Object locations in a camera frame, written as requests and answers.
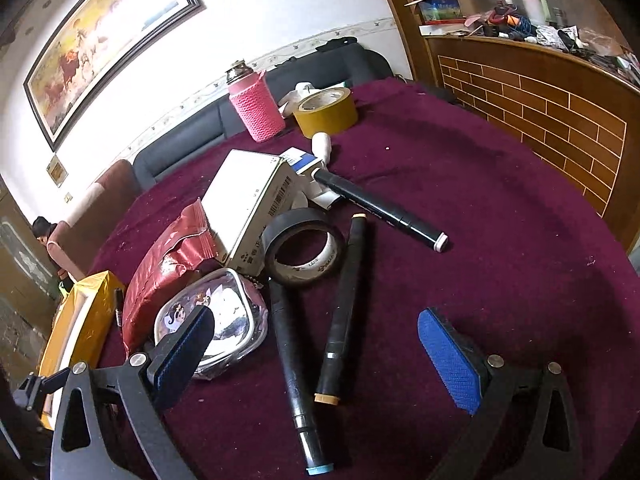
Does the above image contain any black marker white cap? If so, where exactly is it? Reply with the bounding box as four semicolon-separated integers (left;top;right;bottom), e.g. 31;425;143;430
314;169;447;253

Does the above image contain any pink knitted bottle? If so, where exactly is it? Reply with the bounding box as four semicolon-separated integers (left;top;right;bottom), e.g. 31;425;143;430
225;61;286;143

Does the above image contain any maroon tablecloth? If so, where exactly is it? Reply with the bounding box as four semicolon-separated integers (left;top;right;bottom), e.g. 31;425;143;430
87;79;640;480

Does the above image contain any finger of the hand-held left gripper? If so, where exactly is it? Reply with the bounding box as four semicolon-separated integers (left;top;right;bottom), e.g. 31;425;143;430
11;370;71;413

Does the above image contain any black marker orange cap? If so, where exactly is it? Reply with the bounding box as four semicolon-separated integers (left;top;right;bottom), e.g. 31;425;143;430
314;213;368;407

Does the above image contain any small white bottle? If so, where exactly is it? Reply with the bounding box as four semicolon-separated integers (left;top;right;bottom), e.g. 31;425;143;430
311;131;333;166

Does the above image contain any framed horse painting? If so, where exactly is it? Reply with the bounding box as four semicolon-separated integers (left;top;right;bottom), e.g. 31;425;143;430
22;0;206;152

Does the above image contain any dark grey sofa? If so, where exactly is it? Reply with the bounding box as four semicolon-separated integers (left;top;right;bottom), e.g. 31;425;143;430
132;41;393;193

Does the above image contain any yellow gift box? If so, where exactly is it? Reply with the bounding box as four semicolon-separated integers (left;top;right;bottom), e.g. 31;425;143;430
37;270;126;431

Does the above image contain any black marker blue cap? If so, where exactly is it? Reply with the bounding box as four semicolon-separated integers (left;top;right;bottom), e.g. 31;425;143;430
268;277;331;476

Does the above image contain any clear cartoon pouch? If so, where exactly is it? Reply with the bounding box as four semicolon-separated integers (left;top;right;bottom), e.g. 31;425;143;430
153;267;269;381

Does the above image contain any wooden brick-pattern counter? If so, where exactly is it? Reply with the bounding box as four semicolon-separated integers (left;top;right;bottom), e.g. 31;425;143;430
370;0;640;256

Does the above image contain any black bag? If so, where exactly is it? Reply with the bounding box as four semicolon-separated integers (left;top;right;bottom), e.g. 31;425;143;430
314;36;358;53

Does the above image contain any small gold wall plaque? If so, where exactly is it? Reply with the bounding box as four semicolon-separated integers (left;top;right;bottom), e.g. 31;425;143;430
46;155;69;182

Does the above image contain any clutter of cables and tools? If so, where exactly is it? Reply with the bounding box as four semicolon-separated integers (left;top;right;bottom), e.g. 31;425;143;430
462;0;640;86

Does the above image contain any white printed medicine box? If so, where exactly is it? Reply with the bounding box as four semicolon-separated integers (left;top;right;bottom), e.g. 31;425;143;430
201;149;310;268

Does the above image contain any white and green cup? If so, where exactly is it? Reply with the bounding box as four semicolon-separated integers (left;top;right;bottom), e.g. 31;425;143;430
516;0;551;28

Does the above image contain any brown chair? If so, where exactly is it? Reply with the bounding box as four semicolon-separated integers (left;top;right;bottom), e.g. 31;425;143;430
47;159;143;281

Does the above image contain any blue printed box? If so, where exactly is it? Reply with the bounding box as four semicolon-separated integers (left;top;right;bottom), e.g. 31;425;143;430
417;0;463;24

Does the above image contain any yellow tape roll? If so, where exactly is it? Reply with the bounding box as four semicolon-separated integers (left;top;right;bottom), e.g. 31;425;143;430
292;87;359;138

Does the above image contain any red foil packet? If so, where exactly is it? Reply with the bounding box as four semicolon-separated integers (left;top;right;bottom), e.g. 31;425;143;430
121;199;221;355

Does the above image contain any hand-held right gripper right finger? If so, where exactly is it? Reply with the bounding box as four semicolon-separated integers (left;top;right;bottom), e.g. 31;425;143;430
417;307;584;480

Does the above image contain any white and blue carton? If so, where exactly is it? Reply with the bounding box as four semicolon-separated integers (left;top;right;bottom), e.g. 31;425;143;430
280;147;343;211

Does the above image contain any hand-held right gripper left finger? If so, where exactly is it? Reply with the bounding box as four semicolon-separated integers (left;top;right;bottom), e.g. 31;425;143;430
50;304;216;480

